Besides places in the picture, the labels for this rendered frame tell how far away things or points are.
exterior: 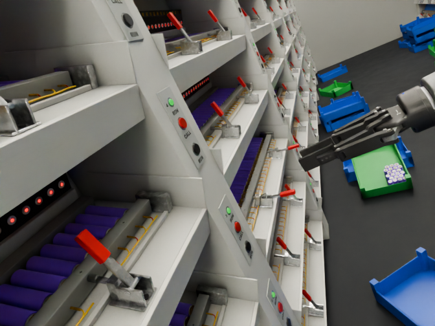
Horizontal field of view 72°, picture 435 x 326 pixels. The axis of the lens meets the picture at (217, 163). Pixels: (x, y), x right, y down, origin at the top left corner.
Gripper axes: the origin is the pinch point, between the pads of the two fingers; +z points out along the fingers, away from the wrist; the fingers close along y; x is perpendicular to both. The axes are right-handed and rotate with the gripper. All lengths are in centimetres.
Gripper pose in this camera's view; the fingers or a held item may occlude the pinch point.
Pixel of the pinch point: (317, 154)
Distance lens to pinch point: 63.6
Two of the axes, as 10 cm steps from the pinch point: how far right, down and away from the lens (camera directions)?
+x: -5.7, -7.9, -2.3
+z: -7.7, 4.1, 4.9
